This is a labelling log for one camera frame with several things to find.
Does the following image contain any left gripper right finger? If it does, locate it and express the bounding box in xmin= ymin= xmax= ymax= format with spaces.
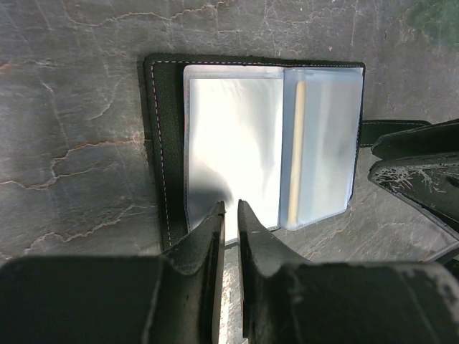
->
xmin=237 ymin=201 xmax=458 ymax=343

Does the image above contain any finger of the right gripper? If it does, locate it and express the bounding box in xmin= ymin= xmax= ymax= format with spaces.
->
xmin=372 ymin=119 xmax=458 ymax=161
xmin=368 ymin=152 xmax=458 ymax=239

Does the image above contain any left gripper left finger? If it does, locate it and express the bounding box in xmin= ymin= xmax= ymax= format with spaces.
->
xmin=1 ymin=202 xmax=225 ymax=343

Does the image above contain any gold credit card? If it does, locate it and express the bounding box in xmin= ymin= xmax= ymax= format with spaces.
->
xmin=288 ymin=81 xmax=307 ymax=226

